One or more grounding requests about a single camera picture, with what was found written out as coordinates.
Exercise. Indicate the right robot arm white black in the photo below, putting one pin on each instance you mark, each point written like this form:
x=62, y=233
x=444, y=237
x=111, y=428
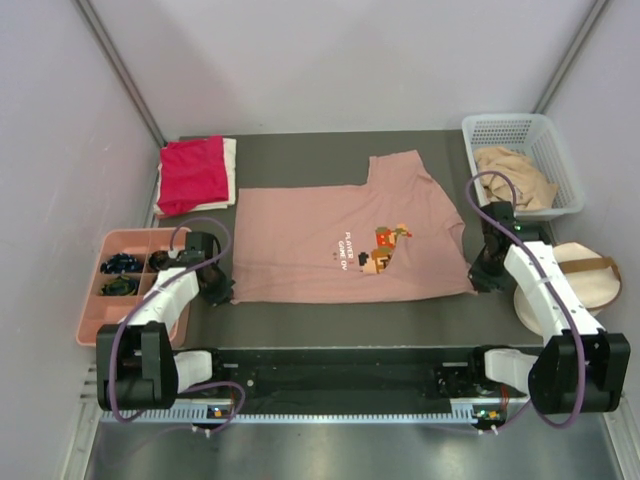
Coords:
x=582, y=366

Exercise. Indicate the dark green rolled sock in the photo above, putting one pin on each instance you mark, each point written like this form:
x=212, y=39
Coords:
x=120, y=286

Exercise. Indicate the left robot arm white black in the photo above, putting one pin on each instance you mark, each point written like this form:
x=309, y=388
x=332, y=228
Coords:
x=137, y=368

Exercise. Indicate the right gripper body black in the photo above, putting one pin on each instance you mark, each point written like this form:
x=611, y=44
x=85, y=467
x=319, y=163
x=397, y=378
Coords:
x=488, y=272

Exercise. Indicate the dark blue rolled sock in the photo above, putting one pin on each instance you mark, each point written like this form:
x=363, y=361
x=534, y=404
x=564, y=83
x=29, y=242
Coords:
x=121, y=263

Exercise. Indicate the black brown rolled sock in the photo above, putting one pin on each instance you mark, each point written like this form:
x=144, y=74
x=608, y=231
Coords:
x=159, y=260

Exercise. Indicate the white perforated plastic basket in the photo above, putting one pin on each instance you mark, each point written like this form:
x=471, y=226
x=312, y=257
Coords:
x=535, y=136

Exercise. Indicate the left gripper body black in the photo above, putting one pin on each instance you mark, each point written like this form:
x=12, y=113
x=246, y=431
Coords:
x=219, y=287

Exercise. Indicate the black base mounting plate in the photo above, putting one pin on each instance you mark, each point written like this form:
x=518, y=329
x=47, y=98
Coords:
x=342, y=381

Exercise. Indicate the aluminium rail frame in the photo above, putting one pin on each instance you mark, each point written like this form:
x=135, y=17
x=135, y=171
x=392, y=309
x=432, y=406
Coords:
x=207, y=435

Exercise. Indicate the folded cream t shirt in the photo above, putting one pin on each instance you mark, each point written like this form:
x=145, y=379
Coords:
x=231, y=160

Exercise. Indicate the pink compartment tray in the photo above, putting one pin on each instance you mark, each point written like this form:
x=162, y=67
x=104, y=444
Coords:
x=103, y=309

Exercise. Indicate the pink printed t shirt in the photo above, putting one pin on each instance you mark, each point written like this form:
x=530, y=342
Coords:
x=398, y=237

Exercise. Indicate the folded red t shirt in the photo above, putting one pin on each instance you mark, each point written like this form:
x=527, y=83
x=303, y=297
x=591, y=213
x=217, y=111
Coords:
x=192, y=175

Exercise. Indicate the beige crumpled t shirt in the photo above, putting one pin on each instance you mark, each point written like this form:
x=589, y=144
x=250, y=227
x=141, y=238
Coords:
x=533, y=191

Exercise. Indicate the cream round fabric bag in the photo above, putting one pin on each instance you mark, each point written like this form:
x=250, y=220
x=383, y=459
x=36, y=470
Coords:
x=562, y=285

